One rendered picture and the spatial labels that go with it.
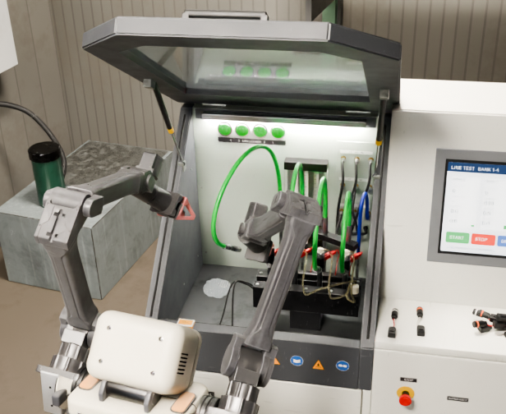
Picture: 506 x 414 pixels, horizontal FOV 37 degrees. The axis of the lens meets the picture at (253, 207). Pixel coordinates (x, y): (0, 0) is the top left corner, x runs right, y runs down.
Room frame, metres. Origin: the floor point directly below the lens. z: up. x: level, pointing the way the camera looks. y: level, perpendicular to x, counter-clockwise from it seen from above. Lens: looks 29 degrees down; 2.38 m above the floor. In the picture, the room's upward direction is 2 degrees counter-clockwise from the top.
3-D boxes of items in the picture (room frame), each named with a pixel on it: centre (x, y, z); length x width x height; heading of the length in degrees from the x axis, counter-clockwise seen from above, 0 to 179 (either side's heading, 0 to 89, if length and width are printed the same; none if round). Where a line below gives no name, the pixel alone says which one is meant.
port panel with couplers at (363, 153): (2.25, -0.34, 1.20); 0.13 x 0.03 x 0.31; 78
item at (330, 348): (1.81, 0.00, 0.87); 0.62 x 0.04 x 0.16; 78
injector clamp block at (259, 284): (2.02, -0.17, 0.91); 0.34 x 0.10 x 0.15; 78
